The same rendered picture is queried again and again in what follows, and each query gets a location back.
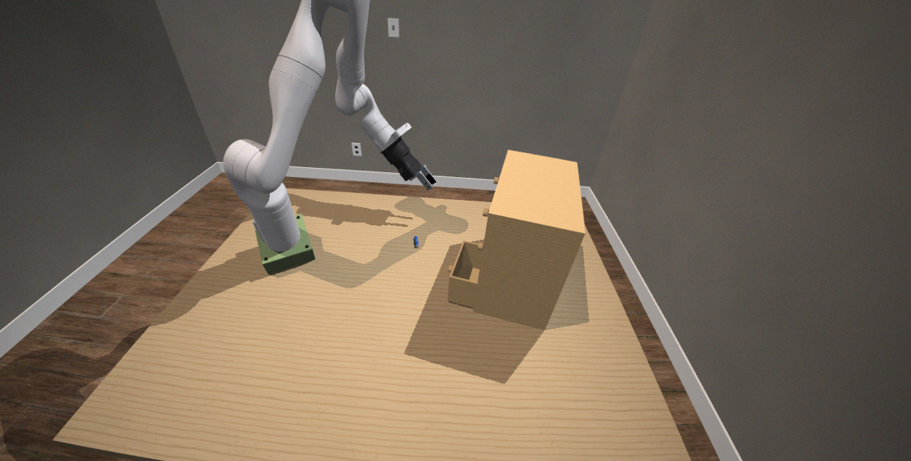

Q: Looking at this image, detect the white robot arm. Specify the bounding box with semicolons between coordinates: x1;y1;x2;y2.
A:
223;0;389;252

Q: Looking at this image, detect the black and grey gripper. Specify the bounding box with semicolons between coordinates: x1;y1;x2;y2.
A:
372;123;437;190

